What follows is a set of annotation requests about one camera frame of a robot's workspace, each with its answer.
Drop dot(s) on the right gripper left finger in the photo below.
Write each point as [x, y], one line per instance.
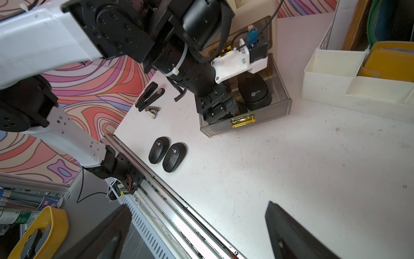
[106, 241]

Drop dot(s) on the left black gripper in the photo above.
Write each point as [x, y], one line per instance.
[219, 104]

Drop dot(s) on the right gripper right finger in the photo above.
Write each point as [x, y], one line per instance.
[289, 239]

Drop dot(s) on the black wireless mouse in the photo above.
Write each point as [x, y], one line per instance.
[158, 150]
[174, 156]
[254, 91]

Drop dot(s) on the grey transparent drawer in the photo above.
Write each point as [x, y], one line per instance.
[278, 98]

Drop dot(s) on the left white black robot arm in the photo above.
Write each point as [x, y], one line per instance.
[167, 36]

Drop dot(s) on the cream drawer organizer cabinet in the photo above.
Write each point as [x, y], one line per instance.
[249, 12]

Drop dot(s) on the small silver staple remover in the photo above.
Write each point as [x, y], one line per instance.
[152, 111]

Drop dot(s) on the black stapler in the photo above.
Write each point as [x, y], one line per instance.
[151, 93]

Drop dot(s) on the white file organizer rack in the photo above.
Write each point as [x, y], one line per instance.
[378, 80]

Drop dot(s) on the green folder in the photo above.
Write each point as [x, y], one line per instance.
[391, 20]

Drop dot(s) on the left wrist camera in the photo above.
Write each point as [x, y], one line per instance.
[247, 53]

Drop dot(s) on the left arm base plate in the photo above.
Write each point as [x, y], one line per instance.
[127, 178]

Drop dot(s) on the aluminium front rail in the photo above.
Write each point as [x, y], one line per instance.
[168, 225]

